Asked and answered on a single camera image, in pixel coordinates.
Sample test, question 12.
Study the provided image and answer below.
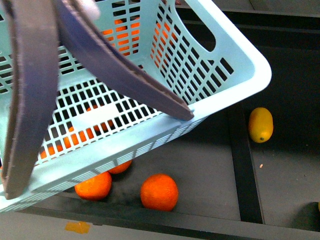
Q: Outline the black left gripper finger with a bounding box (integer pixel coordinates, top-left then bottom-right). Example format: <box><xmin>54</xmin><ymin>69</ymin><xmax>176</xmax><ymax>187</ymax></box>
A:
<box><xmin>53</xmin><ymin>0</ymin><xmax>194</xmax><ymax>121</ymax></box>
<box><xmin>1</xmin><ymin>0</ymin><xmax>59</xmax><ymax>200</ymax></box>

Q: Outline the light blue plastic basket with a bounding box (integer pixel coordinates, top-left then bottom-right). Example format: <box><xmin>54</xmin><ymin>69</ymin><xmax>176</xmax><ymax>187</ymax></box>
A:
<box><xmin>0</xmin><ymin>0</ymin><xmax>272</xmax><ymax>213</ymax></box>

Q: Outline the orange under basket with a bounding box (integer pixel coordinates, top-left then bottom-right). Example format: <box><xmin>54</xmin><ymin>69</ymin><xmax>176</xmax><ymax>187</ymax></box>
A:
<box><xmin>74</xmin><ymin>171</ymin><xmax>112</xmax><ymax>201</ymax></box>

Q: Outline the black tray divider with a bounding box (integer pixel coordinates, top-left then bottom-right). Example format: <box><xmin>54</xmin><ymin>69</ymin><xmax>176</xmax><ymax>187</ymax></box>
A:
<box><xmin>227</xmin><ymin>103</ymin><xmax>265</xmax><ymax>224</ymax></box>

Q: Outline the black fruit display tray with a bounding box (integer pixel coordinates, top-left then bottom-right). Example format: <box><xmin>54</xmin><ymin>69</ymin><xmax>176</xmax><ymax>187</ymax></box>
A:
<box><xmin>25</xmin><ymin>11</ymin><xmax>320</xmax><ymax>239</ymax></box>

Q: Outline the yellow mango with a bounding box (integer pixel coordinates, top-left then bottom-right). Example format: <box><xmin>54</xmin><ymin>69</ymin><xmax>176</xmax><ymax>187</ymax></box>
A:
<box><xmin>248</xmin><ymin>107</ymin><xmax>274</xmax><ymax>143</ymax></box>

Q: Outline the orange behind basket edge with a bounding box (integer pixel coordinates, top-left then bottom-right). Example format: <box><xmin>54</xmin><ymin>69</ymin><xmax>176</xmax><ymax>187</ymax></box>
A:
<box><xmin>108</xmin><ymin>160</ymin><xmax>132</xmax><ymax>175</ymax></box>

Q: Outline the orange front right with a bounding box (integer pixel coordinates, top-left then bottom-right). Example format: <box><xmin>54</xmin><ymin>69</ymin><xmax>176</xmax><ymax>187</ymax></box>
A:
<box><xmin>140</xmin><ymin>173</ymin><xmax>179</xmax><ymax>212</ymax></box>

